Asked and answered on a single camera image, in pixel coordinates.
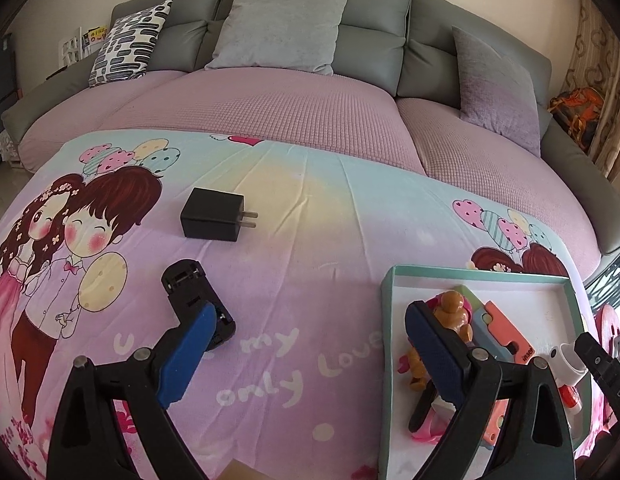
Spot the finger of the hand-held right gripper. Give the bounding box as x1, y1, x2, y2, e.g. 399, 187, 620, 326
575, 332, 616, 376

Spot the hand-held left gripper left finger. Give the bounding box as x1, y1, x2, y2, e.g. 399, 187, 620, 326
46, 301, 218, 480

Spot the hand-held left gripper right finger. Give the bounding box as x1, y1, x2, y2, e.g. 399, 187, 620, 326
405, 301, 576, 480

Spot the white smartwatch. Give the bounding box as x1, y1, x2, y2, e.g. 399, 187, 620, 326
549, 342, 588, 386

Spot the brown bear toy pink cap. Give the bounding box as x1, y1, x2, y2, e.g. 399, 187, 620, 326
397, 291, 475, 392

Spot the black toy car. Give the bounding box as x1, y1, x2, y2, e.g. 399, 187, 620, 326
161, 259, 237, 356

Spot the pink watch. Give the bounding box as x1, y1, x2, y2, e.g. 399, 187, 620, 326
409, 380, 451, 443

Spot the teal shallow box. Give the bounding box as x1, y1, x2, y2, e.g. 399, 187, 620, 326
379, 265, 598, 480

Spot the large orange blue toy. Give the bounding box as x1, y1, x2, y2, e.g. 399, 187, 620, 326
460, 285, 539, 361

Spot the small orange blue toy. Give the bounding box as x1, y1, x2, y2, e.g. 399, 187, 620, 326
482, 395, 513, 453

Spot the pink stool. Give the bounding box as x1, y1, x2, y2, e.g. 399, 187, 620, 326
592, 305, 620, 361

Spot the black charger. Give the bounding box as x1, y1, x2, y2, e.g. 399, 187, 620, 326
180, 188, 259, 242

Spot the orange backpack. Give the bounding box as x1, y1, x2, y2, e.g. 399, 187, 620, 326
548, 86, 606, 152

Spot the pink sofa cover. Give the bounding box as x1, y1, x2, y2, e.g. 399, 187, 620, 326
21, 67, 603, 281

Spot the grey purple pillow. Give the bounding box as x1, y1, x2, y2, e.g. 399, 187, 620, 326
451, 26, 541, 157

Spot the white lace cloth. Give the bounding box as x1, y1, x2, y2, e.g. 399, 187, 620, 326
0, 130, 26, 166

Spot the beige patterned curtain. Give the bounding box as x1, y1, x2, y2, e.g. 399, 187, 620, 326
565, 0, 620, 186

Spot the black white patterned pillow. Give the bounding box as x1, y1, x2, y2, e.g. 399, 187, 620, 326
88, 0, 173, 88

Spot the dark cabinet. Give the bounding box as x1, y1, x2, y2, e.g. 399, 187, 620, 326
0, 35, 16, 173

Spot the yellow printed booklet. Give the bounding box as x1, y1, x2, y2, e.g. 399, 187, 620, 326
82, 26, 108, 53

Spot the light grey pillow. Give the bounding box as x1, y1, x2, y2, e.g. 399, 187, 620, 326
205, 0, 351, 76

